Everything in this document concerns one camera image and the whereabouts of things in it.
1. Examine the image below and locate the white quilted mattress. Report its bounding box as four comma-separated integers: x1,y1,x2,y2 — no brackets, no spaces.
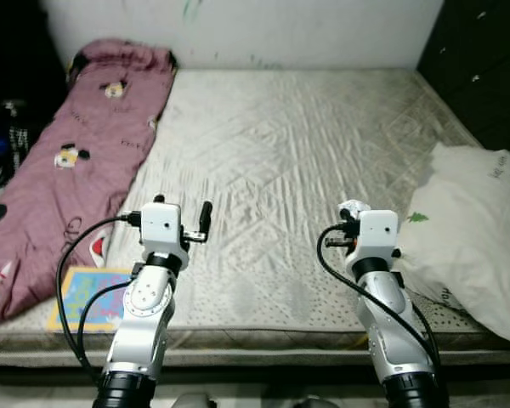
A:
0,68,510,349

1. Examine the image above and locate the grey robot right leg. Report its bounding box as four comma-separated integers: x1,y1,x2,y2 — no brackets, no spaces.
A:
293,396,341,408

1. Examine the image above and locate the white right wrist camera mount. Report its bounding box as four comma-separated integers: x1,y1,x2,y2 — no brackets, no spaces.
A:
357,210,400,260

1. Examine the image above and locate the white printed pillow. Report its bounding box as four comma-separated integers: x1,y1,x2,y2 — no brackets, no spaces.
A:
397,142,510,349

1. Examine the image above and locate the grey robot left leg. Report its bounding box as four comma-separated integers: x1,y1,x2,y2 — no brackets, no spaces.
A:
172,393,215,408

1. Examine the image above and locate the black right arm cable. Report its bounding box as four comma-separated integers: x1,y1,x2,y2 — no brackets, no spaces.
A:
316,224,443,379

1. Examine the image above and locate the pink cartoon print blanket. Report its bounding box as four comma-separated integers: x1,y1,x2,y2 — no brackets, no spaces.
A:
0,38,178,328

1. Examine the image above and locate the short black left arm cable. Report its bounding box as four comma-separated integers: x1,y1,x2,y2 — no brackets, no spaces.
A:
76,276,141,383

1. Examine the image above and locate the long black left arm cable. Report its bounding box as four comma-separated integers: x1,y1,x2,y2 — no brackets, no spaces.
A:
55,212,145,392

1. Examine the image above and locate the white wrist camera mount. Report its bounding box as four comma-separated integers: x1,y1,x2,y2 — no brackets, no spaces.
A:
357,210,400,260
140,201,188,256

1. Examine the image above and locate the white tissue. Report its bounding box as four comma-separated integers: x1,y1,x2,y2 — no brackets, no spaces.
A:
338,200,373,220

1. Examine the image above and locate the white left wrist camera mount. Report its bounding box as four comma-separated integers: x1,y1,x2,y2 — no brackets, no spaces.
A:
140,201,188,256

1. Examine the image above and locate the patterned bed base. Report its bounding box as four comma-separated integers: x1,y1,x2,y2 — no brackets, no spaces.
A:
0,347,510,369

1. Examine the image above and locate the grey robot leg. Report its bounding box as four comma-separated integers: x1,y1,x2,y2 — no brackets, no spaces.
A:
293,396,341,408
172,393,215,408

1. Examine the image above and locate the colourful children's board book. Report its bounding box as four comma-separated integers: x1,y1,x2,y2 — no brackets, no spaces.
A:
47,266,137,332

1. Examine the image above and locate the dark tufted headboard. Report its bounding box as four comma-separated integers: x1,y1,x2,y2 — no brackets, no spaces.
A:
416,0,510,162

